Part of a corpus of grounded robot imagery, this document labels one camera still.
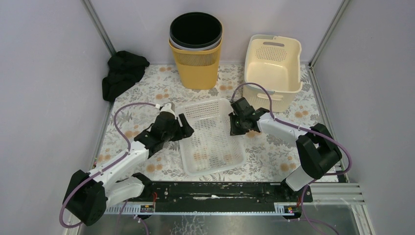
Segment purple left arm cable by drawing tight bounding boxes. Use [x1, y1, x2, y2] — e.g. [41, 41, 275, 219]
[59, 102, 161, 229]

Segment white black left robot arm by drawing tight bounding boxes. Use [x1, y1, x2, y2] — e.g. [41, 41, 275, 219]
[63, 111, 194, 226]

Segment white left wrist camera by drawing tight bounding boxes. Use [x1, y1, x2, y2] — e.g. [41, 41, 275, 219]
[155, 102, 177, 118]

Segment black inner bin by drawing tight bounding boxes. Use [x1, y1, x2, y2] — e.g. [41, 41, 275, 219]
[169, 12, 223, 49]

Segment yellow perforated waste bin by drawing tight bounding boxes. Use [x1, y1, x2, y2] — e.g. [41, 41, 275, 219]
[169, 41, 222, 90]

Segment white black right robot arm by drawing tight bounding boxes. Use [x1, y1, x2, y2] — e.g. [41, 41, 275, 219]
[229, 98, 342, 202]

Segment black crumpled cloth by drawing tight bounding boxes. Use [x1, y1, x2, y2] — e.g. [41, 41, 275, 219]
[102, 50, 150, 102]

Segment grey inner bin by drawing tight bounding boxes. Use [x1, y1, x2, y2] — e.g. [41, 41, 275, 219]
[169, 36, 222, 51]

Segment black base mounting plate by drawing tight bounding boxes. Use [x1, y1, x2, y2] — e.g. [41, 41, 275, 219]
[131, 181, 313, 213]

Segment cream large plastic basket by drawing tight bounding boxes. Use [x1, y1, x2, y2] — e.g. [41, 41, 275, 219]
[243, 34, 303, 113]

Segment white perforated plastic basket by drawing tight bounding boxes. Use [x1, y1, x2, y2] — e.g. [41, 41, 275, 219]
[176, 98, 247, 176]

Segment aluminium frame rails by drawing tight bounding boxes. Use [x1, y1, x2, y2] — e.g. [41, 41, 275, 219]
[65, 0, 375, 235]

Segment floral patterned table mat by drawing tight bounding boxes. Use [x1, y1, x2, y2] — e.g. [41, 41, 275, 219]
[94, 64, 340, 183]

